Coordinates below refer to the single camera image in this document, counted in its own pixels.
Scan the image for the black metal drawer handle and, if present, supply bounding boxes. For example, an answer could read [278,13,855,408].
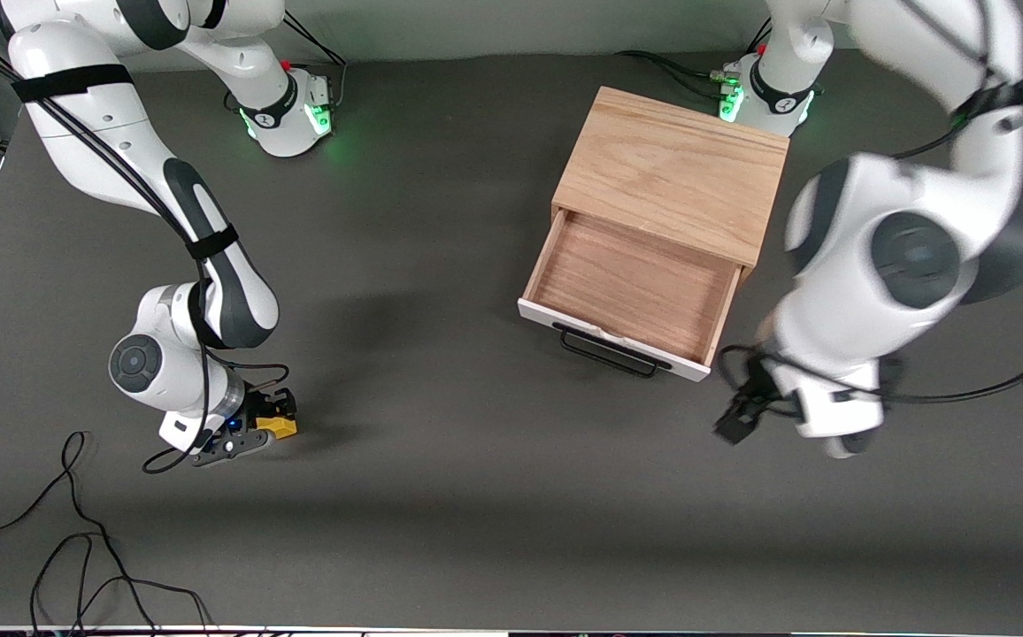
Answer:
[552,323,673,379]

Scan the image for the wooden drawer with white front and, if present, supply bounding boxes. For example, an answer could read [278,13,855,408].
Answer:
[518,209,742,382]

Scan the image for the wooden drawer cabinet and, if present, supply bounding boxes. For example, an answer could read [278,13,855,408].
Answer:
[551,86,789,286]

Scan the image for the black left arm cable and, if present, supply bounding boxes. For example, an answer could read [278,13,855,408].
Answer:
[719,80,1023,406]

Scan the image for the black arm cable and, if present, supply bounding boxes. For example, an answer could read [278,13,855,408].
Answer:
[0,0,293,476]
[719,80,1023,406]

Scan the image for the loose thin black cable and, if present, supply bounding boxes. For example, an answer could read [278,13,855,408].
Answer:
[0,431,216,634]

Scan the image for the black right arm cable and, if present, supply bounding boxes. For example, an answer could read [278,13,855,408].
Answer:
[0,0,293,476]

